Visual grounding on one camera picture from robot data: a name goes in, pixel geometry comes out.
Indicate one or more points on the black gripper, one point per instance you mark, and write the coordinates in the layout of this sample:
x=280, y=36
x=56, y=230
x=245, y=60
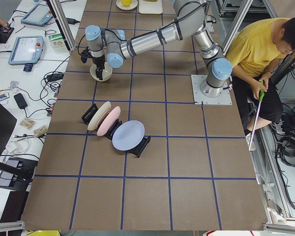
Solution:
x=98, y=61

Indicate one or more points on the white ceramic bowl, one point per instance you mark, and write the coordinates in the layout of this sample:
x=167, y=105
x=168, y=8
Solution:
x=96, y=72

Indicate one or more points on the yellow lemon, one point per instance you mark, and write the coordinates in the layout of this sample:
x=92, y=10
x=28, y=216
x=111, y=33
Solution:
x=126, y=3

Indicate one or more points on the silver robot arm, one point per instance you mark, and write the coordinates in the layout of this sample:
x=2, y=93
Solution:
x=110, y=46

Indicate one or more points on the beige plate in rack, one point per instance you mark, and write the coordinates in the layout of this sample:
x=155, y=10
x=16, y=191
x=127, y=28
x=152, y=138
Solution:
x=99, y=116

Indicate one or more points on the pink plate in rack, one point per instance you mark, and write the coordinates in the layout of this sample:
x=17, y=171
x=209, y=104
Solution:
x=108, y=121

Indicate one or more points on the black dish rack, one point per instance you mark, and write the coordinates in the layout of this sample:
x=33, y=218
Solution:
x=137, y=151

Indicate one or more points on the green white carton box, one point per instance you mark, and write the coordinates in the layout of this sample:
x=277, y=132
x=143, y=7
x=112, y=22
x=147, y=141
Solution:
x=56, y=40

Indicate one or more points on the black power adapter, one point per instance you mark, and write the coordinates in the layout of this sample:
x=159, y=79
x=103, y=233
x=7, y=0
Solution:
x=72, y=21

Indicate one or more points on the light blue plate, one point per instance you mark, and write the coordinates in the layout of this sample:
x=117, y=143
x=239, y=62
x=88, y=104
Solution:
x=128, y=135

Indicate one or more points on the near blue teach pendant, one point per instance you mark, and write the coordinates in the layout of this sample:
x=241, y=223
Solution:
x=26, y=50

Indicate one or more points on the blue teach pendant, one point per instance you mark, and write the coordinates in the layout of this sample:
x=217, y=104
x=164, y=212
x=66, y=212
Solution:
x=39, y=15
x=26, y=50

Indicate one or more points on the cream round plate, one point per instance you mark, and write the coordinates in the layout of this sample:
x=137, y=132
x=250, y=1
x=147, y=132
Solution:
x=131, y=7

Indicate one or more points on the cream rectangular tray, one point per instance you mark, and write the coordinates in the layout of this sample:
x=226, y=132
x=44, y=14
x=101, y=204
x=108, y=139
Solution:
x=150, y=6

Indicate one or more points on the black smartphone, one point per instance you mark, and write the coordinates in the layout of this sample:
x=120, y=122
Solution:
x=20, y=100

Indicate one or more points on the far blue teach pendant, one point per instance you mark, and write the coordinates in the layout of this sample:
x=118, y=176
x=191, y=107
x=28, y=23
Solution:
x=39, y=15

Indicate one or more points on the person in yellow shirt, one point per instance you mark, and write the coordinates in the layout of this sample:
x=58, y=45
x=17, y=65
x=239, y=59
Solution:
x=255, y=53

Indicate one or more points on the aluminium frame post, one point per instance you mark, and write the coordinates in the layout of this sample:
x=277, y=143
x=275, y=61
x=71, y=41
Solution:
x=62, y=23

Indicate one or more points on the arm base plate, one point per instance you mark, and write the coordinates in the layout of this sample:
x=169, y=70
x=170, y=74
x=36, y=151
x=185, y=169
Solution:
x=203, y=94

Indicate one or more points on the green handled stick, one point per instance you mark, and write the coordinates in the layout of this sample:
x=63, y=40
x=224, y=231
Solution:
x=261, y=95

